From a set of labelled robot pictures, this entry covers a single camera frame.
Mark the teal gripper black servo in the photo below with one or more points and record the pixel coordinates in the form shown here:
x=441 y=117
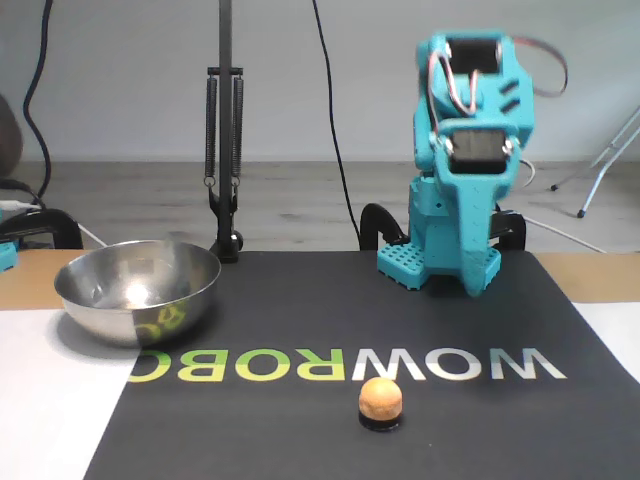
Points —
x=474 y=200

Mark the orange wooden ball black base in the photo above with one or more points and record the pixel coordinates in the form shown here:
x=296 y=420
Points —
x=380 y=397

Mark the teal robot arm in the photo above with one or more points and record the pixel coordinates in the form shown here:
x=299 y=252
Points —
x=435 y=240

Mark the metal bowl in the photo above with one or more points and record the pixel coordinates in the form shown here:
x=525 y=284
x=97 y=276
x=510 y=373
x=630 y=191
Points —
x=150 y=320

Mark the black table clamp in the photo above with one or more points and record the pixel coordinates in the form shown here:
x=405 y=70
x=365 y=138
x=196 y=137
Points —
x=515 y=225
x=372 y=220

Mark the white folding stand legs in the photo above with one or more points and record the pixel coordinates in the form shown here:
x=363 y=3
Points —
x=595 y=185

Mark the black mat with wowrobo print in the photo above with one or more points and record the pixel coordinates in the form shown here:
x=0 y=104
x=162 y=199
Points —
x=300 y=440

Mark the large black c clamp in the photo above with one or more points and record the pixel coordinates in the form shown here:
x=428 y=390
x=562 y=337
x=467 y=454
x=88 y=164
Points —
x=60 y=220

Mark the small teal plastic part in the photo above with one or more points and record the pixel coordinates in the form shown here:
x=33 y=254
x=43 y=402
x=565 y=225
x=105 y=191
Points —
x=7 y=257

